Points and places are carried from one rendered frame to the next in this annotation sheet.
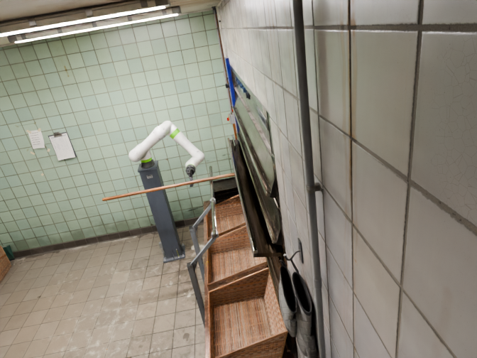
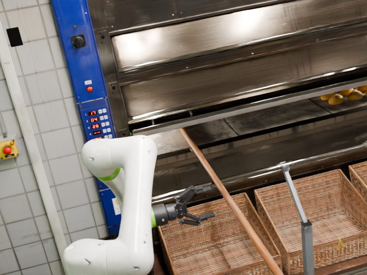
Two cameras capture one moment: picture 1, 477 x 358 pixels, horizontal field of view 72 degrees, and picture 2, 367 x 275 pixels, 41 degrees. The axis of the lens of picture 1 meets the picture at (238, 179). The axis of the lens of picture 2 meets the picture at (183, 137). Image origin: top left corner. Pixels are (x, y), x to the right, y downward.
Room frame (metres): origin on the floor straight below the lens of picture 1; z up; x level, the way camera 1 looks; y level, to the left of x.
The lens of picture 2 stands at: (3.17, 2.33, 2.37)
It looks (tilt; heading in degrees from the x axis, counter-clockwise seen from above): 24 degrees down; 261
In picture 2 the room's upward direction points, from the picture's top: 9 degrees counter-clockwise
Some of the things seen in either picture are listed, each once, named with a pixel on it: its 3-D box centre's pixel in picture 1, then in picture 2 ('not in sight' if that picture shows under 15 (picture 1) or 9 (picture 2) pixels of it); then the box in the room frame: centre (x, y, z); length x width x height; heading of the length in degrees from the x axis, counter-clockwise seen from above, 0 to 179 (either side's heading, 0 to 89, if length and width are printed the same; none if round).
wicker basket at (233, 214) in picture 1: (230, 219); (216, 245); (2.76, 0.15, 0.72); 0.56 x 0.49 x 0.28; 3
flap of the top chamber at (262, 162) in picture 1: (248, 123); (283, 19); (2.18, -0.13, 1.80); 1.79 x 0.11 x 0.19; 2
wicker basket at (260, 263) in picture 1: (236, 257); (316, 218); (2.16, 0.13, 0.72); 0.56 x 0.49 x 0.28; 1
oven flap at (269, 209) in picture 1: (253, 158); (285, 67); (2.18, -0.13, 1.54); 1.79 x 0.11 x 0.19; 2
